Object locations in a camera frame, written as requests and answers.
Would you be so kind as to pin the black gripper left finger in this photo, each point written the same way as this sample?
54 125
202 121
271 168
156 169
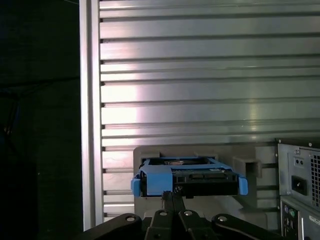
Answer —
160 225

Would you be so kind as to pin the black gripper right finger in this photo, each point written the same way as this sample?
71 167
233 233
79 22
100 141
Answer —
190 225

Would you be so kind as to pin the hard disk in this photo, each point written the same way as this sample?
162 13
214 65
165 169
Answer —
160 182

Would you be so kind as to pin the grey parts rack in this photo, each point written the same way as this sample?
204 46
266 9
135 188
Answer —
225 151

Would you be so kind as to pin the black open PC case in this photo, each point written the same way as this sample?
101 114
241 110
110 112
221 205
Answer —
285 162

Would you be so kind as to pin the grey power supply unit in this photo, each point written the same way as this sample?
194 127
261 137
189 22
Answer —
292 170

